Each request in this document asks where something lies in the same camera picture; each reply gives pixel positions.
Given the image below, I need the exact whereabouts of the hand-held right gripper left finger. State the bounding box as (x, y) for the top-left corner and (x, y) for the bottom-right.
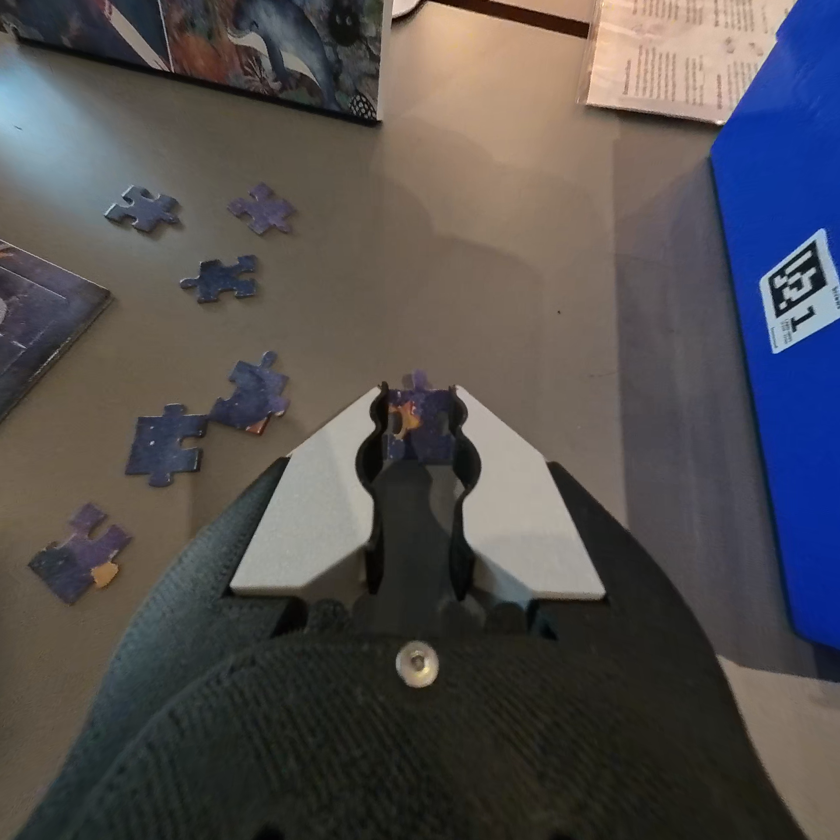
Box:
(230, 382), (385, 602)

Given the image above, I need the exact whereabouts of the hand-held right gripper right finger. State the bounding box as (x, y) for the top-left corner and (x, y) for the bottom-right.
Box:
(451, 384), (606, 609)

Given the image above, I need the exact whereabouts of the blue puzzle piece orange streak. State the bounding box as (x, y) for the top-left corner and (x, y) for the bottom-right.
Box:
(382, 369), (457, 463)

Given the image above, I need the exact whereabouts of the space jigsaw puzzle board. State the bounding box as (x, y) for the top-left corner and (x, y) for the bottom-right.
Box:
(0, 239), (112, 421)

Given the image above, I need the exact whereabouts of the blue plastic bin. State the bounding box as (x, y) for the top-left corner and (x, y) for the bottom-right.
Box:
(710, 0), (840, 651)

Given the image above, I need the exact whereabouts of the illustrated puzzle box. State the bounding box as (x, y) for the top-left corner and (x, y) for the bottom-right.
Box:
(16, 0), (393, 126)

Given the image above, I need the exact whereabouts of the instruction sheet in clear sleeve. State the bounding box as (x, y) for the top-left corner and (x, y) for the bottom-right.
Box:
(577, 0), (798, 126)

